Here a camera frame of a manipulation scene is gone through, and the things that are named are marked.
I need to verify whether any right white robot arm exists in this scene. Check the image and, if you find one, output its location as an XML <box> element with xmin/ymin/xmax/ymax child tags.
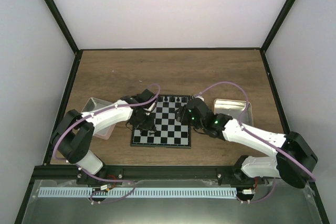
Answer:
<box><xmin>175</xmin><ymin>97</ymin><xmax>318</xmax><ymax>189</ymax></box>

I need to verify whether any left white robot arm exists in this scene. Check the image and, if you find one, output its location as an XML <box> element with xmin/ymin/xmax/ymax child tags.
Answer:
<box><xmin>50</xmin><ymin>89</ymin><xmax>159</xmax><ymax>184</ymax></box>

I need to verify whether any pile of black chess pieces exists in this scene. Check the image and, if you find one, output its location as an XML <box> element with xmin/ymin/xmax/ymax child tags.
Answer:
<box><xmin>140</xmin><ymin>127</ymin><xmax>157</xmax><ymax>137</ymax></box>

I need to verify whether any black and white chessboard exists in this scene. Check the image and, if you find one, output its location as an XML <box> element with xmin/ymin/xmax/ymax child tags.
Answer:
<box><xmin>130</xmin><ymin>94</ymin><xmax>191</xmax><ymax>148</ymax></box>

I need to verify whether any pink plastic tray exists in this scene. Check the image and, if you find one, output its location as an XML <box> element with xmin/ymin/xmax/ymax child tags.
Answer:
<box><xmin>82</xmin><ymin>97</ymin><xmax>116</xmax><ymax>140</ymax></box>

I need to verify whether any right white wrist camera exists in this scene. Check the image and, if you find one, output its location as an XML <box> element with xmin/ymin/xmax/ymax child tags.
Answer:
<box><xmin>192</xmin><ymin>94</ymin><xmax>204</xmax><ymax>101</ymax></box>

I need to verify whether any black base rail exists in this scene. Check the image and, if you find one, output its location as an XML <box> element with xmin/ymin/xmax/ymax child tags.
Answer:
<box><xmin>32</xmin><ymin>165</ymin><xmax>266</xmax><ymax>186</ymax></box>

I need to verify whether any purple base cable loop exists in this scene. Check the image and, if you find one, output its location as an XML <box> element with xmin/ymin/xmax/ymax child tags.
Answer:
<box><xmin>89</xmin><ymin>180</ymin><xmax>137</xmax><ymax>205</ymax></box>

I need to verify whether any light blue cable duct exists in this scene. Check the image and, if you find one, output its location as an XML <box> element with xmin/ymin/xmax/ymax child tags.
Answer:
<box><xmin>37</xmin><ymin>187</ymin><xmax>237</xmax><ymax>199</ymax></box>

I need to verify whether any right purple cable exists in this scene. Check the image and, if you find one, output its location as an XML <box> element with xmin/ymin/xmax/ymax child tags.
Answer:
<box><xmin>194</xmin><ymin>81</ymin><xmax>317</xmax><ymax>204</ymax></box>

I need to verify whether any black aluminium frame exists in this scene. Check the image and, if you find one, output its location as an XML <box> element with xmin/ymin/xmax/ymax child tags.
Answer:
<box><xmin>13</xmin><ymin>0</ymin><xmax>331</xmax><ymax>224</ymax></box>

